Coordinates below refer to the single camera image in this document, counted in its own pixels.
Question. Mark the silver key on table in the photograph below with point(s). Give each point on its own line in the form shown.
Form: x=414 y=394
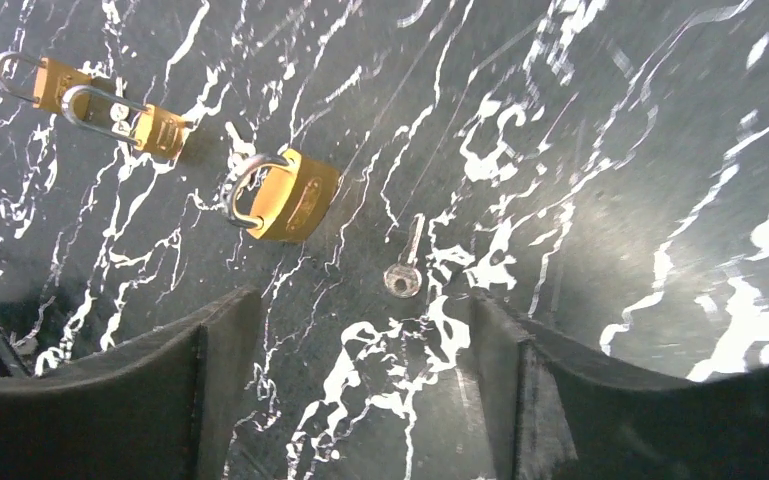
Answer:
x=403 y=279

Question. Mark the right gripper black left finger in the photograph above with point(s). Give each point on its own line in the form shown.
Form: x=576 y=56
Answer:
x=158 y=406

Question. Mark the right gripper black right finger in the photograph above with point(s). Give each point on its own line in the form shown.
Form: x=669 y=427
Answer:
x=555 y=408

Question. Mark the large brass padlock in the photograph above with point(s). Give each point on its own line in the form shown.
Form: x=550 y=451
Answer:
x=292 y=200

